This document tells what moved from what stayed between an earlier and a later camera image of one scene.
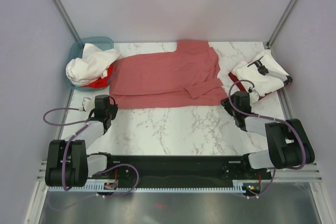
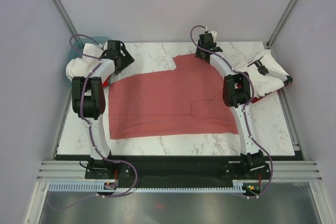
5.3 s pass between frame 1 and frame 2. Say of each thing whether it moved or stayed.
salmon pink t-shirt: moved
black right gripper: moved
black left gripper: moved
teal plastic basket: stayed
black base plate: stayed
